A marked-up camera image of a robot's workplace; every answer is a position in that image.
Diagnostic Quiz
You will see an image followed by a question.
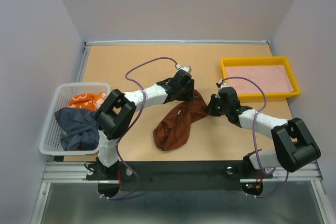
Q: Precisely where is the orange white patterned towel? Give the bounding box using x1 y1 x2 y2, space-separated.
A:
68 92 107 111

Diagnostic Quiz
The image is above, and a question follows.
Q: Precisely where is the aluminium front rail frame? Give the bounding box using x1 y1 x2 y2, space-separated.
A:
42 162 323 184

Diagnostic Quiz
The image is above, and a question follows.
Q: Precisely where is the dark blue-grey towel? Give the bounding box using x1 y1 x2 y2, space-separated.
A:
54 107 99 151

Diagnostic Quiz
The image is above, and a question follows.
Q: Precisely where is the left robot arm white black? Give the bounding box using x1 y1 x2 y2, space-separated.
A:
85 66 194 180

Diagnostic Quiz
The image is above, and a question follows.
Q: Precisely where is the aluminium back rail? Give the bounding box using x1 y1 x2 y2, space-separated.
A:
85 40 269 46

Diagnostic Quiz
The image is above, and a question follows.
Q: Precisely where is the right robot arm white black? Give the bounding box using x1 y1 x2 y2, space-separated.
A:
205 87 321 177

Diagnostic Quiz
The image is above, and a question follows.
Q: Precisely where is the yellow plastic tray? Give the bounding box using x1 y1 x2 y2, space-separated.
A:
220 56 300 101

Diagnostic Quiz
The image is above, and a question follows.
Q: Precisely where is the aluminium rail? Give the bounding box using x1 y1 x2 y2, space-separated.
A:
85 40 269 46
76 46 91 82

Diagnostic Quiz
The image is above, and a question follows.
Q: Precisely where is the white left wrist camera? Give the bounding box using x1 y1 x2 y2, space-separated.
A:
175 63 192 73

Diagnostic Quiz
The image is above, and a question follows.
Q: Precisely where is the white plastic basket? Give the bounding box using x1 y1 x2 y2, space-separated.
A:
39 82 110 156

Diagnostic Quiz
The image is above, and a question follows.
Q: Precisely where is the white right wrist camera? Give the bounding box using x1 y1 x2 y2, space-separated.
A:
216 79 229 90

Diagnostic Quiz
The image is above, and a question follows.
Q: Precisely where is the pink folded towel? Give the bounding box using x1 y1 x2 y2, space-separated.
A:
225 65 294 95

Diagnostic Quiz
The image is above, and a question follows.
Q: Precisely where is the aluminium left side rail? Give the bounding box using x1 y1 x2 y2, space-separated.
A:
76 46 91 82

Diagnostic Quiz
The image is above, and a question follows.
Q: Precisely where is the brown towel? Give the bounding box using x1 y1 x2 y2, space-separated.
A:
153 90 207 152

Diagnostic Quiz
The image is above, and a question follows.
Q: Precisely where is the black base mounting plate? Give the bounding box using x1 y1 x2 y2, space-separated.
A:
84 161 269 199

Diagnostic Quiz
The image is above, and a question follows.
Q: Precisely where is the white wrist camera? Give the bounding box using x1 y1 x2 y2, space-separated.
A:
216 79 229 90
175 63 192 73

